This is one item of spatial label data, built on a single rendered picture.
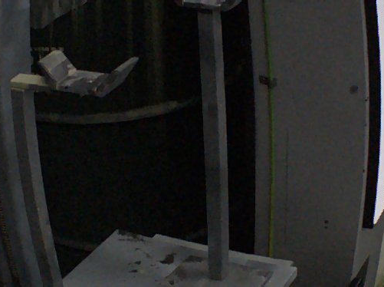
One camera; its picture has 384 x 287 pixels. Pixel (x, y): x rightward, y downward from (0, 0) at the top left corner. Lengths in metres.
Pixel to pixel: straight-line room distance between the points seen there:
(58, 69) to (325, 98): 0.62
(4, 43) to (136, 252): 0.33
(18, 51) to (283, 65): 0.51
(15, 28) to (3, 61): 0.03
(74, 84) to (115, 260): 0.39
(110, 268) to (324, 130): 0.40
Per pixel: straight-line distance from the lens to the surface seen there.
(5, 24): 0.86
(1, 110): 0.89
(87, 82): 0.71
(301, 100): 1.31
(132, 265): 1.05
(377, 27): 1.23
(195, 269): 1.03
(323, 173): 1.34
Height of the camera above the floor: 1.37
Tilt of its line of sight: 27 degrees down
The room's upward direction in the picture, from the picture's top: 3 degrees counter-clockwise
